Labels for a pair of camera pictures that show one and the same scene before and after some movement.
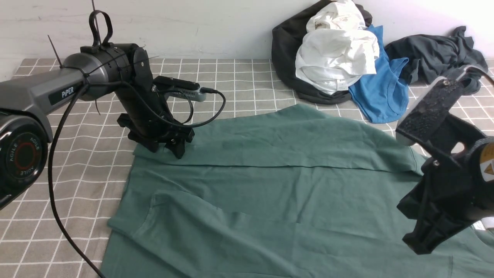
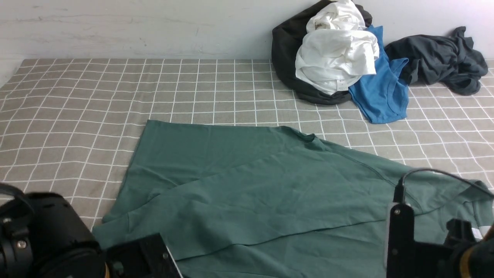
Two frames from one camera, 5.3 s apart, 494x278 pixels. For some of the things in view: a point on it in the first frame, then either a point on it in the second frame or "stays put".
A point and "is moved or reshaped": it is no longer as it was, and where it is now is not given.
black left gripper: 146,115 to 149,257
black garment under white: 287,37 stays put
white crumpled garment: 337,49 stays put
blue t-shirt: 383,96 stays put
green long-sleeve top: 303,191 is moved or reshaped
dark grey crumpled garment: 430,56 stays put
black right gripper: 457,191 to 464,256
